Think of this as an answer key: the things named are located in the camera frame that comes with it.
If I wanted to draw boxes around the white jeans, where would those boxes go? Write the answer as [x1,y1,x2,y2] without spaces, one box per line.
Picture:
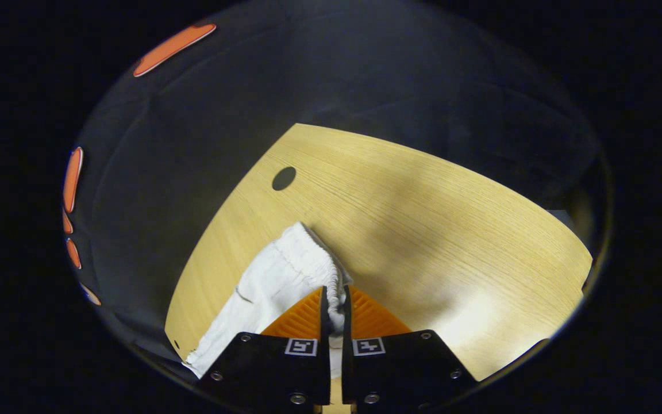
[183,221,355,380]

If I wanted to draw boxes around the black backdrop cloth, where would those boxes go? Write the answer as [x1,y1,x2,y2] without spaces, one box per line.
[62,0,613,369]

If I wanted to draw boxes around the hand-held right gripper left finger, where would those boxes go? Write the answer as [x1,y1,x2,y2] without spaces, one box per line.
[199,286,332,406]

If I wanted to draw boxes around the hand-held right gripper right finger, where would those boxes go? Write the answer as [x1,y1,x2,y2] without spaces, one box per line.
[341,285,478,406]

